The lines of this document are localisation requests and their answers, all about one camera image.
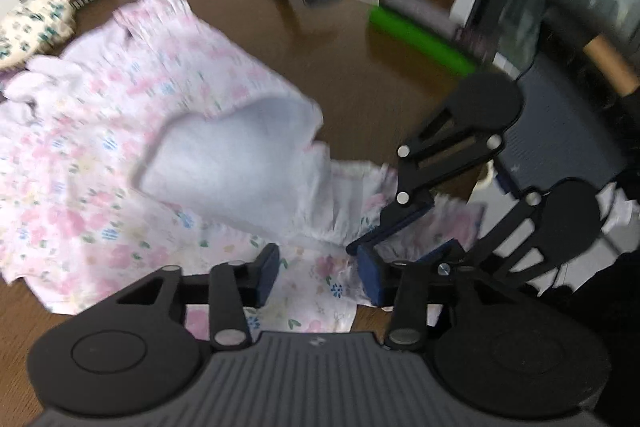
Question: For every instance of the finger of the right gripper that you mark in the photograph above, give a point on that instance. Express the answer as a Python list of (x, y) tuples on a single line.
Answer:
[(394, 217), (510, 249)]

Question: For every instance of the pink floral ruffled garment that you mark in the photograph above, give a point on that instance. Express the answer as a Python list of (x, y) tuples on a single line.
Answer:
[(155, 140)]

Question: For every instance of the cream green-flower garment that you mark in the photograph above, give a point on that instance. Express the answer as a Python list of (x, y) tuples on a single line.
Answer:
[(34, 27)]

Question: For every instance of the green stand base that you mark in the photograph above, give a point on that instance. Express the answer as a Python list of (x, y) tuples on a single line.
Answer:
[(421, 40)]

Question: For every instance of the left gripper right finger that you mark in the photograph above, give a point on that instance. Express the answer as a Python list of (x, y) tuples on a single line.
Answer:
[(403, 287)]

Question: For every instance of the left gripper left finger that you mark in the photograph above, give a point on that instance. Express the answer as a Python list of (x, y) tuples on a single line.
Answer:
[(231, 289)]

